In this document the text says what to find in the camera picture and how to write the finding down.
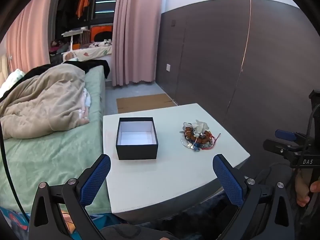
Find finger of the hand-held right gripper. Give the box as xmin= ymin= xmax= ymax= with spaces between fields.
xmin=274 ymin=129 xmax=308 ymax=143
xmin=263 ymin=138 xmax=300 ymax=159

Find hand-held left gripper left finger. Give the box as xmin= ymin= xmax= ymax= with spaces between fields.
xmin=29 ymin=154 xmax=111 ymax=240

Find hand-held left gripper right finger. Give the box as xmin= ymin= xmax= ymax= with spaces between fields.
xmin=212 ymin=154 xmax=295 ymax=240

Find pile of jewelry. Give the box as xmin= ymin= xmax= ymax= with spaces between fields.
xmin=179 ymin=119 xmax=222 ymax=153

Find black cardboard box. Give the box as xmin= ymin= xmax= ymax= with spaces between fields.
xmin=116 ymin=117 xmax=159 ymax=160

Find person's right hand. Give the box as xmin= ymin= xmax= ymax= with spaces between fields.
xmin=295 ymin=171 xmax=320 ymax=207

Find bed with green sheet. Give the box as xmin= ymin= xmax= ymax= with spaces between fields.
xmin=0 ymin=64 xmax=112 ymax=213

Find white low table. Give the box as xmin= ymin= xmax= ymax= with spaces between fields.
xmin=102 ymin=103 xmax=250 ymax=216

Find flat cardboard sheet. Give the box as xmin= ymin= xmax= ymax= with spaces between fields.
xmin=116 ymin=93 xmax=177 ymax=114

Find printed blue cloth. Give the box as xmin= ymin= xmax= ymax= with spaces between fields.
xmin=0 ymin=206 xmax=30 ymax=233

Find beige blanket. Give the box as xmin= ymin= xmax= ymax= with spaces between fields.
xmin=0 ymin=64 xmax=90 ymax=140

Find black cloth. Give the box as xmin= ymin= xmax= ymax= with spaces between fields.
xmin=15 ymin=59 xmax=111 ymax=85

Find patterned bedspread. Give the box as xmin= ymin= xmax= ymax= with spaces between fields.
xmin=62 ymin=44 xmax=113 ymax=62

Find pale pillow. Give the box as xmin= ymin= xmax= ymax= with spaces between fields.
xmin=0 ymin=69 xmax=26 ymax=98

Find black white plush toy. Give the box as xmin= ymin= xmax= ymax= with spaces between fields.
xmin=90 ymin=38 xmax=112 ymax=48

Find orange black cushion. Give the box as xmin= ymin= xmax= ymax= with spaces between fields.
xmin=90 ymin=25 xmax=113 ymax=43

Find white folding table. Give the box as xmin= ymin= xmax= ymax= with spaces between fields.
xmin=61 ymin=29 xmax=84 ymax=53

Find pink curtain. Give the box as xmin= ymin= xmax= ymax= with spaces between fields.
xmin=6 ymin=0 xmax=57 ymax=74
xmin=111 ymin=0 xmax=165 ymax=87

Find dark hanging clothes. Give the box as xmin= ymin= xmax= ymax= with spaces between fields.
xmin=56 ymin=0 xmax=80 ymax=32

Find orange hanging garment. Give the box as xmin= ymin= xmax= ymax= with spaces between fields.
xmin=76 ymin=0 xmax=92 ymax=19

